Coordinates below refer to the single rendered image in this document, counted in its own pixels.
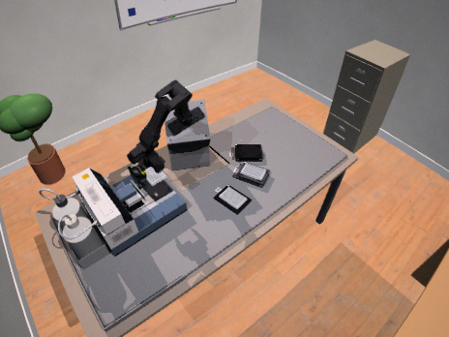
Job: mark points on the grey bottle with black cap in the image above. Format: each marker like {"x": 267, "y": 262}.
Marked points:
{"x": 68, "y": 206}

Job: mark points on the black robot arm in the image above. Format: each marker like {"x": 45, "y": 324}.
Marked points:
{"x": 151, "y": 133}

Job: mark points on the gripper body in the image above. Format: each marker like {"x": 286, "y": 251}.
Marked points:
{"x": 141, "y": 165}

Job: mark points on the translucent grey bottle with cap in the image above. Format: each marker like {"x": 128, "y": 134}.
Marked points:
{"x": 87, "y": 242}

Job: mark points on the white well plate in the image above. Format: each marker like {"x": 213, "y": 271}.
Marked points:
{"x": 154, "y": 178}
{"x": 253, "y": 171}
{"x": 232, "y": 197}

